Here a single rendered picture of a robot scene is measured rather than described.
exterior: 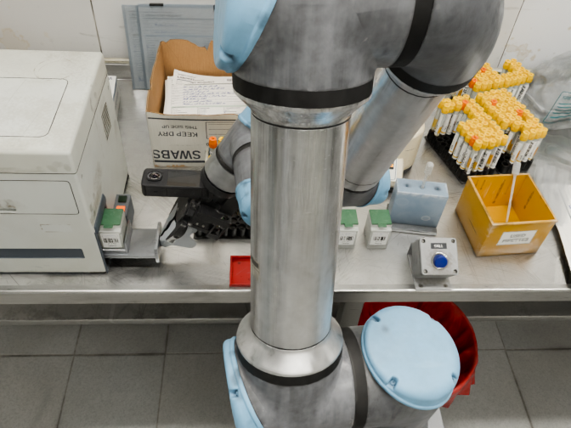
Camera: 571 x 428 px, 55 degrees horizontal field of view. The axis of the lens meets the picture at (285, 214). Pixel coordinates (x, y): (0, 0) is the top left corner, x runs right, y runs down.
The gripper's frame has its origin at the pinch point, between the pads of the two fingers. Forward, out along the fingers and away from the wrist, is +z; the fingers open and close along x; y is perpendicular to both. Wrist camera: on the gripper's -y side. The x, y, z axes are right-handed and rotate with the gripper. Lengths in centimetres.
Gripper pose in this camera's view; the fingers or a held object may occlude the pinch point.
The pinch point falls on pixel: (161, 239)
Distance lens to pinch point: 103.8
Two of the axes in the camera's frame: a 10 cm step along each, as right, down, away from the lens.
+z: -5.5, 5.8, 6.0
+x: -0.5, -7.4, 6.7
